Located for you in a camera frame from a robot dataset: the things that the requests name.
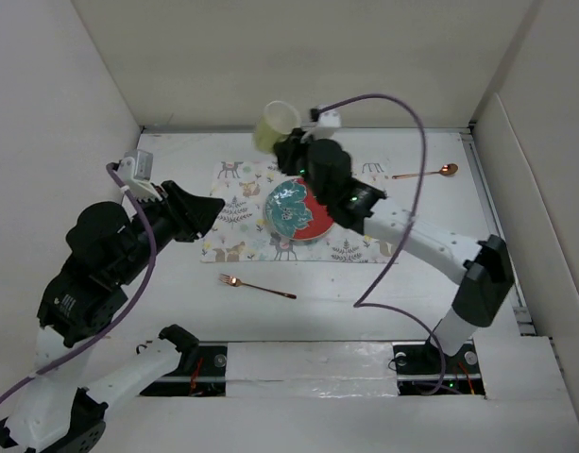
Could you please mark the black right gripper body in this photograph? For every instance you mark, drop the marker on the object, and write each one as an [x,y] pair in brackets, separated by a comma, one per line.
[295,160]

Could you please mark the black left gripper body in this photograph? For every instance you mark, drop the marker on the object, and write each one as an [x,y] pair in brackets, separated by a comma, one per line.
[168,214]

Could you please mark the yellow translucent mug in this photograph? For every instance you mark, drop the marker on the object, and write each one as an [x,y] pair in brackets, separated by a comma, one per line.
[276,123]

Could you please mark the patterned animal print cloth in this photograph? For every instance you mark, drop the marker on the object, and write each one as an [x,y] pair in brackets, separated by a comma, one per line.
[240,232]

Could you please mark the red and teal plate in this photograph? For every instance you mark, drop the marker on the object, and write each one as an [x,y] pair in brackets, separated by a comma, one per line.
[292,212]

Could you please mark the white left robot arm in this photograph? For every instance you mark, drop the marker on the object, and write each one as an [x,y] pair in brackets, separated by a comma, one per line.
[109,249]

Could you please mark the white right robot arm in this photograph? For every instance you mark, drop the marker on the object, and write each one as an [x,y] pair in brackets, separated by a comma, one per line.
[481,269]

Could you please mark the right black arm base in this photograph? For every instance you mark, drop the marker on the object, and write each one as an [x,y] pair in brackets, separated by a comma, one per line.
[418,370]

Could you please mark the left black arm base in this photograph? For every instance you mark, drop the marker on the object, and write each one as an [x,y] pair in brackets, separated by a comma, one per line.
[202,376]

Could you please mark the copper fork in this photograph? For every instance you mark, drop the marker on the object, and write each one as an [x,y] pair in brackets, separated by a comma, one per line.
[237,282]

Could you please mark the copper spoon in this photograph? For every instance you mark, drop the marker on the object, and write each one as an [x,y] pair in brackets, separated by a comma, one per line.
[446,170]

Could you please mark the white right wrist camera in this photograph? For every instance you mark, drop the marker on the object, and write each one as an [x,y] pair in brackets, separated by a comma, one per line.
[325,124]

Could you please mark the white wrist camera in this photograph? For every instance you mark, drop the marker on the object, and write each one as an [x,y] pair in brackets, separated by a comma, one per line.
[325,124]
[134,170]

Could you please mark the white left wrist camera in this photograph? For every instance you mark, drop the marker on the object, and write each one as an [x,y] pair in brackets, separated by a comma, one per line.
[134,170]

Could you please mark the metal table edge rail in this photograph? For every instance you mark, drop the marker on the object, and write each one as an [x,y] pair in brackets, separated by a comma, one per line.
[161,129]

